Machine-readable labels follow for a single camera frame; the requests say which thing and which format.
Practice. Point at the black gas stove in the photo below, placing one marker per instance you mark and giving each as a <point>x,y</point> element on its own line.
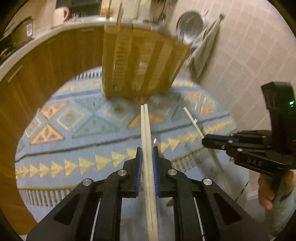
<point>5,54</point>

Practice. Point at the metal wall hook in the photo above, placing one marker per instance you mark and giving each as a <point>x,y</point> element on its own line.
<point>221,16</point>

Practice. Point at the white electric kettle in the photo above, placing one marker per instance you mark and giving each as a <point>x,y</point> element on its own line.
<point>59,16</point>

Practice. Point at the round metal steamer tray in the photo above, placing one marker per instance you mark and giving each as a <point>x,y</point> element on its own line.
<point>190,22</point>

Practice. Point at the person's right forearm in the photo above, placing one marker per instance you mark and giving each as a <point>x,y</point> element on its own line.
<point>283,215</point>

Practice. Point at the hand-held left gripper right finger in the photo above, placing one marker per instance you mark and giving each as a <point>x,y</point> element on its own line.
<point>155,172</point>

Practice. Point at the wooden base cabinets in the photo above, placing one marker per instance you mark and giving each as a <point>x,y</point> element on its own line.
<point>46,60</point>

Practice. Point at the patterned blue tablecloth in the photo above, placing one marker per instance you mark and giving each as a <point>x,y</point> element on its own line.
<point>92,143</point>

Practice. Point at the pale green towel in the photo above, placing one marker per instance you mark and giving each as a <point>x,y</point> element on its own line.
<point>205,48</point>

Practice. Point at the brown rice cooker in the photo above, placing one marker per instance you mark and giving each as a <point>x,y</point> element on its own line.
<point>22,31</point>

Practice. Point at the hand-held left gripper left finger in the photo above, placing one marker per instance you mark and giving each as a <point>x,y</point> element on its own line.
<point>138,172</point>

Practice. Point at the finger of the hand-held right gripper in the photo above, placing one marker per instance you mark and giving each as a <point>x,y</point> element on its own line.
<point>222,137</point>
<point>215,143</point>

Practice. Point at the person's right hand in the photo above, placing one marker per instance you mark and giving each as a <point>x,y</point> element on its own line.
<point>266,192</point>

